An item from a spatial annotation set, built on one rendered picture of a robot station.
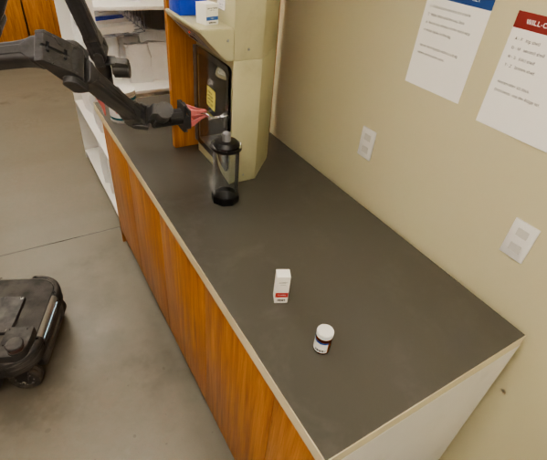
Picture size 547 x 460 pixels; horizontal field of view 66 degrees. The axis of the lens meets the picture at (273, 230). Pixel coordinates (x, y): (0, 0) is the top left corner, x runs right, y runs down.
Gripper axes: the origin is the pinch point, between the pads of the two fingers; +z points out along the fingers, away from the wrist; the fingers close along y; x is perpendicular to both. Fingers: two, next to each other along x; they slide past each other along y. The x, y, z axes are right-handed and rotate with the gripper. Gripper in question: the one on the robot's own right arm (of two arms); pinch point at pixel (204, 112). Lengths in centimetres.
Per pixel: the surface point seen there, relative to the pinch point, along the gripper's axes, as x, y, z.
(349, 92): -22, 10, 49
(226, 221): -32.5, -26.1, -6.3
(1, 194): 178, -120, -84
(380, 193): -49, -19, 49
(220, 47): -10.8, 25.8, 1.2
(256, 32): -10.8, 29.7, 13.8
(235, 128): -10.7, -2.6, 7.4
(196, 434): -53, -120, -28
